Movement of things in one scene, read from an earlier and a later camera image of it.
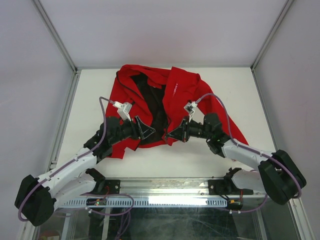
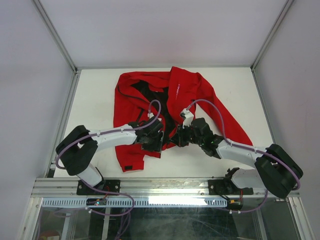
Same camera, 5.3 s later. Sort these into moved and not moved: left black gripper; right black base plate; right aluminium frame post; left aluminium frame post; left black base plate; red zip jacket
Moved: red zip jacket; left black gripper
Not moved: right aluminium frame post; left aluminium frame post; left black base plate; right black base plate
